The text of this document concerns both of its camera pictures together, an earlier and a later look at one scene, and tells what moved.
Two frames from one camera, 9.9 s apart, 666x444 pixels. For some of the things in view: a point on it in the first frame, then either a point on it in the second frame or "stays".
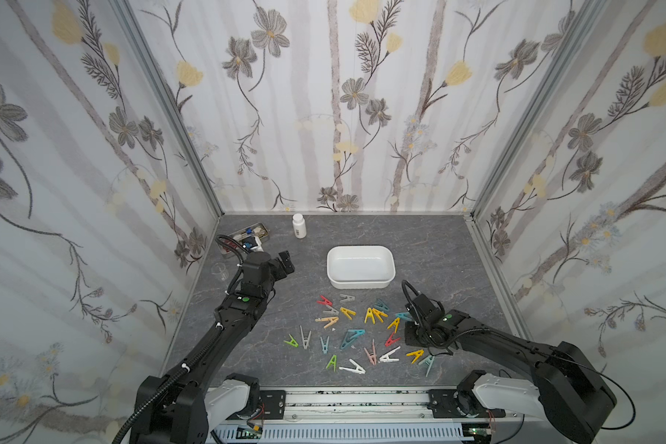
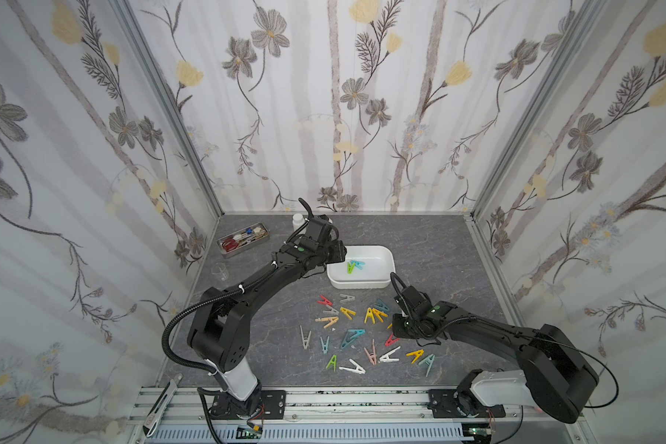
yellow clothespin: x=418 y=353 stays
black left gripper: x=277 y=268 -> x=339 y=252
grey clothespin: x=305 y=339 stays
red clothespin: x=325 y=301 stays
